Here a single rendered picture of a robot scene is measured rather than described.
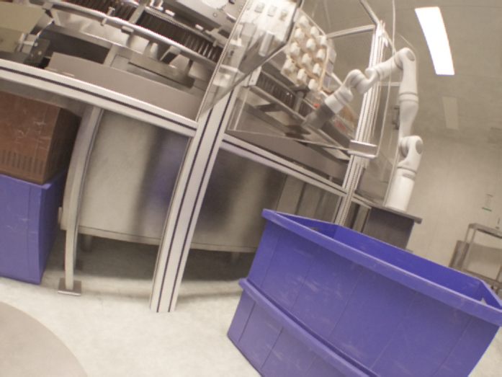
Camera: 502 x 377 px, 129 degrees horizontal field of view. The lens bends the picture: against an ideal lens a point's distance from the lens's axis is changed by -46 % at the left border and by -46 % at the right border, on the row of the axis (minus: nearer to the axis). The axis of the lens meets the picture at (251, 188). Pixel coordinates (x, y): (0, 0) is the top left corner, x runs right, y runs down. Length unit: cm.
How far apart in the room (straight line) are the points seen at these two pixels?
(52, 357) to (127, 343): 38
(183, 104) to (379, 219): 79
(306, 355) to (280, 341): 8
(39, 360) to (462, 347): 56
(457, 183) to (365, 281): 501
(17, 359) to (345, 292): 51
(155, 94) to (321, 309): 66
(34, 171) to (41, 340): 46
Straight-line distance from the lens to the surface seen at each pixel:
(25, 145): 68
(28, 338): 33
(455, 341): 44
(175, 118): 58
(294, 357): 57
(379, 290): 43
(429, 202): 530
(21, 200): 71
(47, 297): 78
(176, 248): 66
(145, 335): 69
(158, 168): 91
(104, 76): 64
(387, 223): 89
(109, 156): 88
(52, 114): 66
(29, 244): 75
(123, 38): 114
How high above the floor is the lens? 50
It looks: 2 degrees down
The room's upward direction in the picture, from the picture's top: 18 degrees clockwise
